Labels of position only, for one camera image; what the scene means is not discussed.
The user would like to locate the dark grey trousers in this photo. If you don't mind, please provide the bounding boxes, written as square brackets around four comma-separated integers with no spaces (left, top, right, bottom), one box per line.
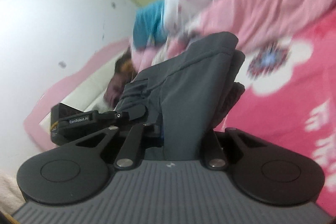
[116,32,245,161]

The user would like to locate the pink and cream headboard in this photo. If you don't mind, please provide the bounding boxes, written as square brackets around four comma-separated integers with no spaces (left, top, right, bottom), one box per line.
[23,38,129,151]

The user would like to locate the sleeping person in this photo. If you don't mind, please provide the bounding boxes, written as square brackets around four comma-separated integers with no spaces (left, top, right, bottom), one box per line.
[103,47,137,109]

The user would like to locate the pink floral fleece blanket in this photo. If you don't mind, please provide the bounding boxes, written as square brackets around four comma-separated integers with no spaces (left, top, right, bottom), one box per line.
[217,11,335,214]

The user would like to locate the teal blue pillow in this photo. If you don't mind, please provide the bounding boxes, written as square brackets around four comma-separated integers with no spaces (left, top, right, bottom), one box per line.
[133,0,167,50]

